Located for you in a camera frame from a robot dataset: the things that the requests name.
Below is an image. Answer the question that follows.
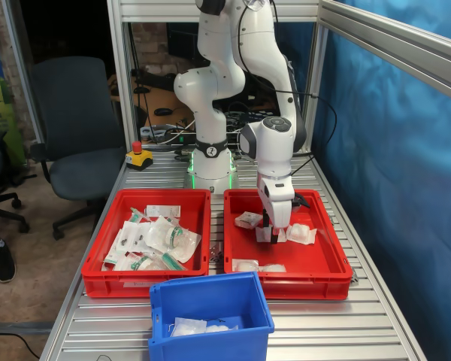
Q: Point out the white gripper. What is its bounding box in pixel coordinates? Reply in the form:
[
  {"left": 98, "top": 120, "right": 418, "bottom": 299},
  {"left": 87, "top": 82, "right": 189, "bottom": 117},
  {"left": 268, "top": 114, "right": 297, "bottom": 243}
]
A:
[{"left": 257, "top": 175, "right": 296, "bottom": 245}]

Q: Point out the clear white bandage roll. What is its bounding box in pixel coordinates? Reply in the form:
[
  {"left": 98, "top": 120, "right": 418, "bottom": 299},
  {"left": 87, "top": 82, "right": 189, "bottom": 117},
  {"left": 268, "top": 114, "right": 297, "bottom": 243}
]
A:
[
  {"left": 255, "top": 225, "right": 289, "bottom": 244},
  {"left": 258, "top": 262, "right": 287, "bottom": 274},
  {"left": 205, "top": 322, "right": 240, "bottom": 334},
  {"left": 232, "top": 258, "right": 260, "bottom": 273},
  {"left": 170, "top": 317, "right": 208, "bottom": 338},
  {"left": 286, "top": 222, "right": 318, "bottom": 245}
]

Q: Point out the red crate with bandages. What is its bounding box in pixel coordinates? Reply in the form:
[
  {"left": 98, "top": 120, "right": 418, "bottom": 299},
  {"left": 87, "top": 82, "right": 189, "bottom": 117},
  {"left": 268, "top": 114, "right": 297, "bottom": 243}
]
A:
[{"left": 223, "top": 188, "right": 354, "bottom": 301}]

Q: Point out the yellow emergency stop button box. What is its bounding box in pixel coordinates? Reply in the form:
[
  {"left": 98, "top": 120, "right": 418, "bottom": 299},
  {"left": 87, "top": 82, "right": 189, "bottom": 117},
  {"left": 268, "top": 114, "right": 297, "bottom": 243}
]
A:
[{"left": 124, "top": 141, "right": 155, "bottom": 172}]

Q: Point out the printed bandage packet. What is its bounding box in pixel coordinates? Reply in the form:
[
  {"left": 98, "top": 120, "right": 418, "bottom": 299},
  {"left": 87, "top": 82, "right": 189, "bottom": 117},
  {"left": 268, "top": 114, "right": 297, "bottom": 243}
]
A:
[{"left": 234, "top": 211, "right": 265, "bottom": 229}]

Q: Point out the blue storage bin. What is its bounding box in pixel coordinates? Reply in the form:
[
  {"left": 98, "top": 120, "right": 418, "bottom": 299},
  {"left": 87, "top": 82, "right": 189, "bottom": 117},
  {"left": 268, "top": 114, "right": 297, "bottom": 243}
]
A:
[{"left": 147, "top": 271, "right": 276, "bottom": 361}]

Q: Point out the large domed blister pack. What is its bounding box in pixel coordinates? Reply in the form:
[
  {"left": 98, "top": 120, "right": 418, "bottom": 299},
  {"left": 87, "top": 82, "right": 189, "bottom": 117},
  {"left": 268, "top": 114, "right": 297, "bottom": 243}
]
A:
[{"left": 145, "top": 216, "right": 203, "bottom": 264}]

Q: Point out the packed green syringe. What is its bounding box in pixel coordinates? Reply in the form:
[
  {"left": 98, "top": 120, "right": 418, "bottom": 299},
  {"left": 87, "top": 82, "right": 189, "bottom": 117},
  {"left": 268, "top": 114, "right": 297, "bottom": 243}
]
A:
[{"left": 159, "top": 251, "right": 189, "bottom": 272}]

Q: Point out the white printed flat packet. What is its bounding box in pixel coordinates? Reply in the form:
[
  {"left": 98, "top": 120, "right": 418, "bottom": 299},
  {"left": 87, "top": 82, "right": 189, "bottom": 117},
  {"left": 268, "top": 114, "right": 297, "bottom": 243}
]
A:
[{"left": 145, "top": 204, "right": 183, "bottom": 218}]

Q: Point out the small green syringe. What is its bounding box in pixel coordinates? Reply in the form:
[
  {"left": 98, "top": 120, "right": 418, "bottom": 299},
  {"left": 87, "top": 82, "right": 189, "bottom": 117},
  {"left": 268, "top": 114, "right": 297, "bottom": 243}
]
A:
[{"left": 129, "top": 207, "right": 152, "bottom": 223}]

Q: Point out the blue fabric backdrop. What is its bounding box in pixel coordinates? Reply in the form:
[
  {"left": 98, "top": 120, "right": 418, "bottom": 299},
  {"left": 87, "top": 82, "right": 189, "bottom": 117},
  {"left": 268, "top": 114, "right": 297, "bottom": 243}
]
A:
[{"left": 261, "top": 0, "right": 451, "bottom": 361}]

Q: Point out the white flat needle blister pack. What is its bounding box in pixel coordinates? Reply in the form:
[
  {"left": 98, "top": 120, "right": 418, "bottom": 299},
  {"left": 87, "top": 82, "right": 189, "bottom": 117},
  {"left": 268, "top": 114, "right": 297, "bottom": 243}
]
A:
[{"left": 110, "top": 220, "right": 153, "bottom": 260}]

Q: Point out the white tape roll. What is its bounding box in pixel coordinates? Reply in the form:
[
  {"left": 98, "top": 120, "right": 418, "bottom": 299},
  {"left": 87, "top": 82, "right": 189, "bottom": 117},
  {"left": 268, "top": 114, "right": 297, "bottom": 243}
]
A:
[{"left": 140, "top": 125, "right": 166, "bottom": 144}]

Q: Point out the small packet green label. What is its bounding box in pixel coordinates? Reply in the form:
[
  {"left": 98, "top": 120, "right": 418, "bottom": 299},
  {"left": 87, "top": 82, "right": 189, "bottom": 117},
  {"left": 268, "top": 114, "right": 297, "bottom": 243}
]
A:
[{"left": 102, "top": 248, "right": 124, "bottom": 267}]

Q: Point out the wooden desk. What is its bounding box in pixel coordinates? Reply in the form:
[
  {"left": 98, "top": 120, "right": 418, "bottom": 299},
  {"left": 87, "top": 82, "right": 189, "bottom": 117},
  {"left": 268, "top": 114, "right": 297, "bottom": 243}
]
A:
[{"left": 108, "top": 73, "right": 196, "bottom": 131}]

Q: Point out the red crate with syringe packs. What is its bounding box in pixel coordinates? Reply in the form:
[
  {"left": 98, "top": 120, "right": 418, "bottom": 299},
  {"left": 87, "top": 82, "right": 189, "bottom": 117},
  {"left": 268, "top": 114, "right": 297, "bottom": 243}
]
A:
[{"left": 80, "top": 188, "right": 212, "bottom": 299}]

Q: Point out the dark blue office chair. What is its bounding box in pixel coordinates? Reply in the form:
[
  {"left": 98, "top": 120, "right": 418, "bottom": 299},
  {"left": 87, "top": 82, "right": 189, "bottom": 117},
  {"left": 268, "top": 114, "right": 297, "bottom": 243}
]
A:
[{"left": 29, "top": 56, "right": 126, "bottom": 241}]

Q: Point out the person in white t-shirt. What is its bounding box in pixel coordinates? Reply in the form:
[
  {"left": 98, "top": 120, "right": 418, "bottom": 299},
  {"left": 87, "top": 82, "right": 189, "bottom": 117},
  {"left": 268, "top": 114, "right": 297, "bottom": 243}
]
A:
[{"left": 0, "top": 205, "right": 17, "bottom": 284}]

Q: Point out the green printed banner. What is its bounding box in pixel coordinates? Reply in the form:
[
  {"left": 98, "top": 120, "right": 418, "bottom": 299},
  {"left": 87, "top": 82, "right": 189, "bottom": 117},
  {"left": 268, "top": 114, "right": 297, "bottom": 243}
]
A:
[{"left": 0, "top": 48, "right": 26, "bottom": 166}]

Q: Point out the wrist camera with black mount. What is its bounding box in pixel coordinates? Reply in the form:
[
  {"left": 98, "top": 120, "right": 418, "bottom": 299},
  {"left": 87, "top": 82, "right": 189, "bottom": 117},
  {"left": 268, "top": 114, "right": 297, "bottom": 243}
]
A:
[{"left": 291, "top": 191, "right": 311, "bottom": 211}]

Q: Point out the perforated metal bracket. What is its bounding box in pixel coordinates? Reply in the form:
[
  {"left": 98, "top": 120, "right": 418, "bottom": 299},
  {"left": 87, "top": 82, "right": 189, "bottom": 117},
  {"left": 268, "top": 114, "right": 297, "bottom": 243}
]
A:
[{"left": 208, "top": 242, "right": 225, "bottom": 264}]

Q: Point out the domed blister pack green ring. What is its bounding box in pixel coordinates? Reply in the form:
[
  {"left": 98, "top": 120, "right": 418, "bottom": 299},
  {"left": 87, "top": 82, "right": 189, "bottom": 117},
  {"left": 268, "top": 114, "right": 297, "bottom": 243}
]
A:
[{"left": 114, "top": 250, "right": 168, "bottom": 272}]

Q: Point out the aluminium cell frame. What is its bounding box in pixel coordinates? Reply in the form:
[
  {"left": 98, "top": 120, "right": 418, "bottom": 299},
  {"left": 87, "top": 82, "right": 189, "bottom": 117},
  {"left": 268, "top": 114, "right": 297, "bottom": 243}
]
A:
[{"left": 0, "top": 0, "right": 451, "bottom": 159}]

